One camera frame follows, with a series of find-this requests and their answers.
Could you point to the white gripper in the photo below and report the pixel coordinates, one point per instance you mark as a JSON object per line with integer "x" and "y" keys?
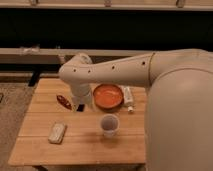
{"x": 81, "y": 95}

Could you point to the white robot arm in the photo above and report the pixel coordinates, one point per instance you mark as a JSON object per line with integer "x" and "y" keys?
{"x": 179, "y": 111}

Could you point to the orange ceramic bowl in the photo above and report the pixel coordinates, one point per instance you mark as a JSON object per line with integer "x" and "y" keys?
{"x": 107, "y": 96}

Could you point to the white sponge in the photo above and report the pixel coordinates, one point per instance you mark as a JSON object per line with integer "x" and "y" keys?
{"x": 57, "y": 133}

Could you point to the dark red chip bag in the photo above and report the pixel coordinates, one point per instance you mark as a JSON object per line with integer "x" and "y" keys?
{"x": 64, "y": 102}

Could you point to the wooden table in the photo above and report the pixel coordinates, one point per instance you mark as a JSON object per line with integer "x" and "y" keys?
{"x": 83, "y": 141}

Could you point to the white tube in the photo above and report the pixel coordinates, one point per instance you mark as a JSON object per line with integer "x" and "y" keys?
{"x": 128, "y": 98}

